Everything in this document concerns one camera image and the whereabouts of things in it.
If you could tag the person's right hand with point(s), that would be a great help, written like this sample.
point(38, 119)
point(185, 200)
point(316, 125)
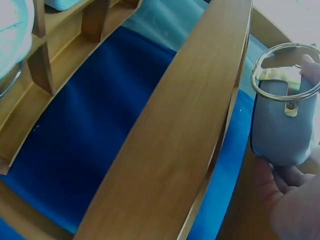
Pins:
point(295, 205)

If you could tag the wooden compartment rack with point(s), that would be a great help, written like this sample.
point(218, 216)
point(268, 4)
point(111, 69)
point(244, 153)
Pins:
point(160, 140)

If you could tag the blue cloth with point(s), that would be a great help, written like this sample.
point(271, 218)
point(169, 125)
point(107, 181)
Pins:
point(82, 130)

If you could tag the light blue bag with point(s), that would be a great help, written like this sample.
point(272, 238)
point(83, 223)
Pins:
point(60, 4)

